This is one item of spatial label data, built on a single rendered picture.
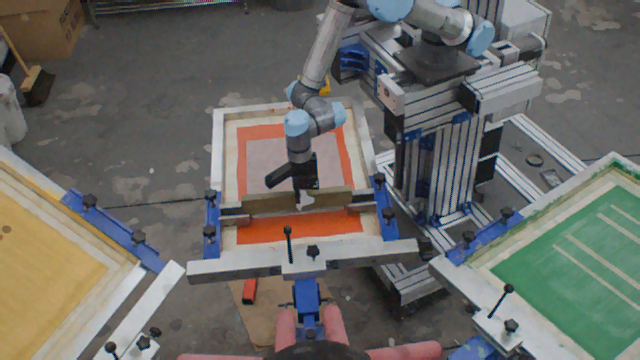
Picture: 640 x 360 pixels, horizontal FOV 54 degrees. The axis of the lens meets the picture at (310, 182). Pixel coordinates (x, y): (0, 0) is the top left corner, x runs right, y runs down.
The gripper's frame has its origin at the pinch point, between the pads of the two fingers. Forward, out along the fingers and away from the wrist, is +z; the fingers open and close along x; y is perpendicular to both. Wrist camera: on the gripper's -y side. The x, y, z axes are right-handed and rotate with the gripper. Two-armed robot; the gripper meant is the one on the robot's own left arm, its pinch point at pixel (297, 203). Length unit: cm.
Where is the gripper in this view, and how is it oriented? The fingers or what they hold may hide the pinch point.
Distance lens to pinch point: 203.7
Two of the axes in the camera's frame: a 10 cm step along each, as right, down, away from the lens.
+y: 9.9, -1.0, 0.2
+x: -0.9, -6.8, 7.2
